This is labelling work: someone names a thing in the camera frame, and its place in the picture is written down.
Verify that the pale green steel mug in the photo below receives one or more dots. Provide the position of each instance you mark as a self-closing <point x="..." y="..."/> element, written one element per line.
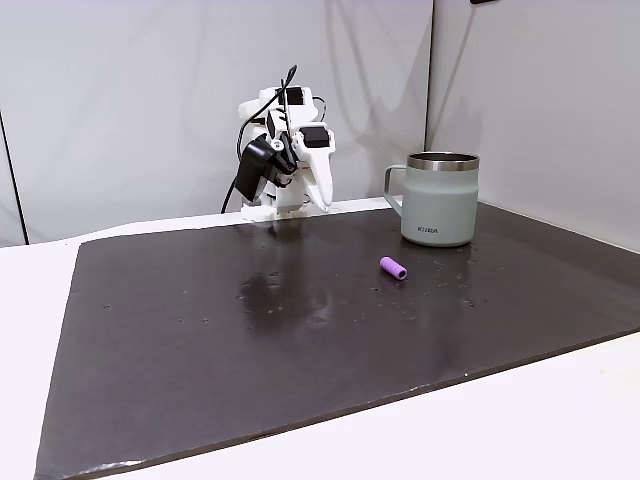
<point x="440" y="205"/>

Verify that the purple ribbed pen grip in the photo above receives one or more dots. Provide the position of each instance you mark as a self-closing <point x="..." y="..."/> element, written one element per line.
<point x="393" y="268"/>

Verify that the small black fixture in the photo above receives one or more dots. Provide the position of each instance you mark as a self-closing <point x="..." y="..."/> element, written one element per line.
<point x="484" y="1"/>

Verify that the dark brown table mat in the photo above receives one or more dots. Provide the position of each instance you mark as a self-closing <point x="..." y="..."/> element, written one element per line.
<point x="280" y="340"/>

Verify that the black camera box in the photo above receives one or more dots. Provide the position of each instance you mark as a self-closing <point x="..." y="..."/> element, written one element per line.
<point x="254" y="170"/>

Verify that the thin black pole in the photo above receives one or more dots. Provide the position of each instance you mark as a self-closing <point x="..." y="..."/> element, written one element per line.
<point x="12" y="180"/>

